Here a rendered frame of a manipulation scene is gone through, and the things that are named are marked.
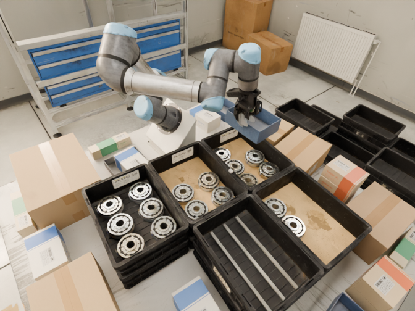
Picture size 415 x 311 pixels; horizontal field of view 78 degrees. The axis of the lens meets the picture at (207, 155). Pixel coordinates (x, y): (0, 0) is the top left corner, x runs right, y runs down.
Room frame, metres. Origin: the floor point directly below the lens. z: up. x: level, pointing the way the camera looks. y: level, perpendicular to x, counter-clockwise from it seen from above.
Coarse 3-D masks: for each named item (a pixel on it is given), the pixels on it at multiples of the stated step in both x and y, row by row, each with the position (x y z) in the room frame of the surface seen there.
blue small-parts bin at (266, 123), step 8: (232, 112) 1.00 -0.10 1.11; (264, 112) 1.00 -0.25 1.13; (232, 120) 0.95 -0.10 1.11; (256, 120) 1.00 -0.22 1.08; (264, 120) 0.99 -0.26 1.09; (272, 120) 0.96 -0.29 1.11; (280, 120) 0.93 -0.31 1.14; (240, 128) 0.91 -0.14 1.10; (248, 128) 0.88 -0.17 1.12; (256, 128) 0.94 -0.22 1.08; (264, 128) 0.86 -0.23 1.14; (272, 128) 0.90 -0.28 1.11; (248, 136) 0.87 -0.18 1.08; (256, 136) 0.84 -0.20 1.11; (264, 136) 0.87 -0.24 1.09
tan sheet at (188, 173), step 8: (192, 160) 0.95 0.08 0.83; (200, 160) 0.95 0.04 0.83; (176, 168) 0.88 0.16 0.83; (184, 168) 0.89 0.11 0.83; (192, 168) 0.89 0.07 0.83; (200, 168) 0.89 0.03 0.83; (208, 168) 0.90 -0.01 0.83; (168, 176) 0.83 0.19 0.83; (176, 176) 0.83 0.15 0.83; (184, 176) 0.83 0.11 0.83; (192, 176) 0.84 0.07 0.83; (168, 184) 0.78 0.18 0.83; (176, 184) 0.78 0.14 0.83; (192, 184) 0.79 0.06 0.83; (200, 192) 0.74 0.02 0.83; (208, 192) 0.75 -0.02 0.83; (200, 200) 0.70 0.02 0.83; (208, 200) 0.70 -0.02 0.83; (184, 208) 0.65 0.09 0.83; (208, 208) 0.66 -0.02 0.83
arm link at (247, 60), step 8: (240, 48) 0.85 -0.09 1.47; (248, 48) 0.85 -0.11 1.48; (256, 48) 0.85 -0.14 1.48; (240, 56) 0.84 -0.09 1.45; (248, 56) 0.83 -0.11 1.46; (256, 56) 0.83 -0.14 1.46; (240, 64) 0.84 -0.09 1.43; (248, 64) 0.83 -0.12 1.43; (256, 64) 0.83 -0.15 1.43; (240, 72) 0.84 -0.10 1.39; (248, 72) 0.83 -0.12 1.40; (256, 72) 0.84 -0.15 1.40; (248, 80) 0.83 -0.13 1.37
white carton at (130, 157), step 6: (126, 150) 1.03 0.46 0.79; (132, 150) 1.03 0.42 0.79; (114, 156) 0.98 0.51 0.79; (120, 156) 0.98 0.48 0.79; (126, 156) 0.98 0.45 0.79; (132, 156) 0.99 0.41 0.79; (138, 156) 0.99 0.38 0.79; (120, 162) 0.93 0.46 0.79; (126, 162) 0.94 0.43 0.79; (132, 162) 0.94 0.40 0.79; (138, 162) 0.94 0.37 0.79; (144, 162) 0.94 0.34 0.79; (120, 168) 0.94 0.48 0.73; (126, 168) 0.89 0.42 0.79
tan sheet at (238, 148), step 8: (232, 144) 1.09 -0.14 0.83; (240, 144) 1.10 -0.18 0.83; (248, 144) 1.10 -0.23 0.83; (232, 152) 1.03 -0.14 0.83; (240, 152) 1.03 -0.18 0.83; (240, 160) 0.97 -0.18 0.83; (264, 160) 0.98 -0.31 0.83; (248, 168) 0.91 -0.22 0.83; (256, 168) 0.92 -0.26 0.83; (256, 176) 0.86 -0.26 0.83
